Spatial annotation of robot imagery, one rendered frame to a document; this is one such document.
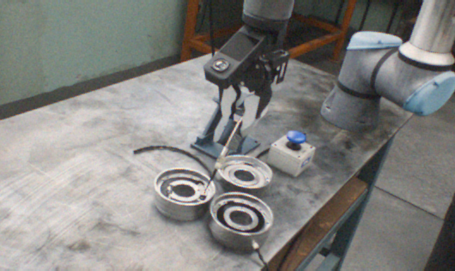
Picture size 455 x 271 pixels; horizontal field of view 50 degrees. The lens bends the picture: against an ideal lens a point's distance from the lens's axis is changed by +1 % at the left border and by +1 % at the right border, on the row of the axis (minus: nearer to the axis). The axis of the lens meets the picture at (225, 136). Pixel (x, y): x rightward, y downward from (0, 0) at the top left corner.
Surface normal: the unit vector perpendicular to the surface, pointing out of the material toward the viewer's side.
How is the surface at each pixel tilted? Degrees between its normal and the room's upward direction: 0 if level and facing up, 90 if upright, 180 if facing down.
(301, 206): 0
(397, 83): 91
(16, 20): 90
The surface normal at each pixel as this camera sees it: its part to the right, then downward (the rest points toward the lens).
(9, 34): 0.80, 0.42
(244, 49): -0.07, -0.57
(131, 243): 0.18, -0.85
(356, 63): -0.82, 0.15
